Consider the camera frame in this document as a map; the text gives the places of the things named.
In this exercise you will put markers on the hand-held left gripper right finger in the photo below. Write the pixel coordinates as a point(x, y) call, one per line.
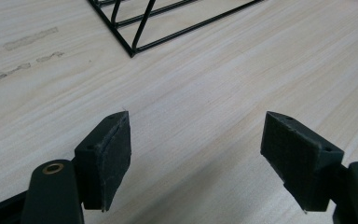
point(298, 161)

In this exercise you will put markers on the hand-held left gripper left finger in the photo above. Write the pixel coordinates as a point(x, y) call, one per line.
point(104, 165)

